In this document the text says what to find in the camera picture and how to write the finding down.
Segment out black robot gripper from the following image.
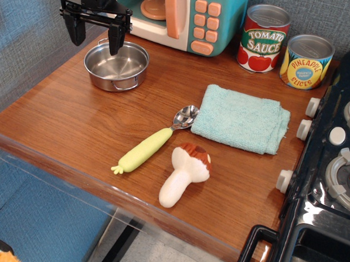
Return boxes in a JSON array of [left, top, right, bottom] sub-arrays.
[[60, 0, 132, 56]]

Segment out white brown plush mushroom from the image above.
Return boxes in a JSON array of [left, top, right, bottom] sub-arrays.
[[158, 143, 212, 208]]

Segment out light blue folded towel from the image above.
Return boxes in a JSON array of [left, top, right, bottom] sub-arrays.
[[191, 84, 291, 155]]

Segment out small stainless steel pot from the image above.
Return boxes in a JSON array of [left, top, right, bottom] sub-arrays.
[[83, 38, 150, 92]]

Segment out teal toy microwave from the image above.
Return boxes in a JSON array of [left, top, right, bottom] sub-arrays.
[[117, 0, 248, 57]]

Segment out tomato sauce can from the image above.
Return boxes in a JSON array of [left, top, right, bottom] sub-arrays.
[[237, 4, 291, 73]]

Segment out pineapple slices can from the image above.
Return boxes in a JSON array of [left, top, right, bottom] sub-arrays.
[[280, 35, 335, 90]]

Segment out orange plush object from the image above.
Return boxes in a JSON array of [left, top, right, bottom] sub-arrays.
[[0, 251, 21, 262]]

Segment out black toy stove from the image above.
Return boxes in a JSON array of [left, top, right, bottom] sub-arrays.
[[237, 52, 350, 262]]

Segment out spoon with green handle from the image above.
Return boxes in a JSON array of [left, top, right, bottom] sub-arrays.
[[110, 105, 199, 175]]

